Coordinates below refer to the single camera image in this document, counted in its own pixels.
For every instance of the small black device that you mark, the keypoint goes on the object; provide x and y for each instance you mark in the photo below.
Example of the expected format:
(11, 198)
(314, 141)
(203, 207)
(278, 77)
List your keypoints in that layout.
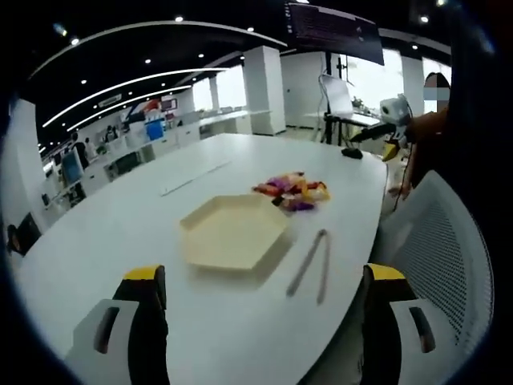
(351, 152)

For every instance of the white board on stand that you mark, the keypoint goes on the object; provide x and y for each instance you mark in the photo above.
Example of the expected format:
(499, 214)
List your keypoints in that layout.
(337, 96)

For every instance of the desktop computer monitor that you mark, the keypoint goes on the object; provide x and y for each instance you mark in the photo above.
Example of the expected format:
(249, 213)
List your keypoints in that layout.
(73, 167)

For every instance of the cream hexagonal container tray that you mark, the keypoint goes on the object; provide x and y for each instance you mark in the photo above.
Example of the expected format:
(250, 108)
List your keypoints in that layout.
(234, 236)

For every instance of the pile of food snack packets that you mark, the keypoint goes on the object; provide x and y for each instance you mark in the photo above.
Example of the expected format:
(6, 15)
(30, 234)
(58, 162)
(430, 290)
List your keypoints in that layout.
(294, 190)

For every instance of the black tripod stand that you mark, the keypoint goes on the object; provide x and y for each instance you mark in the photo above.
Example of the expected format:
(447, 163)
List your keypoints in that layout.
(332, 128)

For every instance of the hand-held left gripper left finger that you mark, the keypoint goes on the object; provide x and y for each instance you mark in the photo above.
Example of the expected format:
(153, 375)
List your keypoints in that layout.
(142, 321)

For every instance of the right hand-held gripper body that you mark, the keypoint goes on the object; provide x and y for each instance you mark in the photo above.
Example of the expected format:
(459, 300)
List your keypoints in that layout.
(394, 109)

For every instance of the white mesh office chair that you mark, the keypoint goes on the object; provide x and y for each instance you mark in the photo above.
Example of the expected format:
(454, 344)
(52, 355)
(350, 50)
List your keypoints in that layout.
(441, 256)

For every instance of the grey food tongs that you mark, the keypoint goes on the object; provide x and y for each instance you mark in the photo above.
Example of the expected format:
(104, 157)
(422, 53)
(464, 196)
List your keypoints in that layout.
(306, 262)

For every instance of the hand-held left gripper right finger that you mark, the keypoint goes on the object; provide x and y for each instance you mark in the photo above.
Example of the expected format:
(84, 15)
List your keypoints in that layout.
(380, 321)

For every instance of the large dark hanging screen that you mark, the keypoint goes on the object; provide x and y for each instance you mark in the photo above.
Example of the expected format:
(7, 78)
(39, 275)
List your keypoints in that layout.
(334, 30)

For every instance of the blue box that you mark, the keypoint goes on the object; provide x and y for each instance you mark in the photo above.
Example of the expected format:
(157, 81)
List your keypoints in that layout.
(155, 130)

